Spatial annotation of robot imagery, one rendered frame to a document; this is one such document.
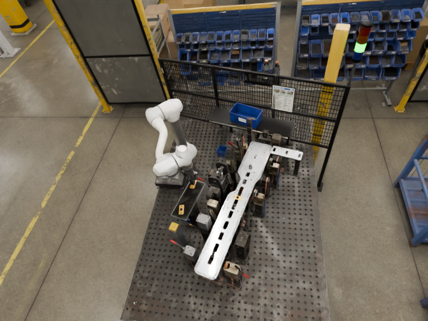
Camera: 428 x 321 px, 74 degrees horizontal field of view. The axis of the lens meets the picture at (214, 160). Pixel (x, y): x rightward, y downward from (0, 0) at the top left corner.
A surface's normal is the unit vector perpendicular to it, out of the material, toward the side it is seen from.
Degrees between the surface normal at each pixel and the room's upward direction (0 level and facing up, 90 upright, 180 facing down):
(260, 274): 0
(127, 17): 90
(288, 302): 0
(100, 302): 0
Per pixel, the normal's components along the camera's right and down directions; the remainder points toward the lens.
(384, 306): -0.12, -0.61
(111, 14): -0.15, 0.78
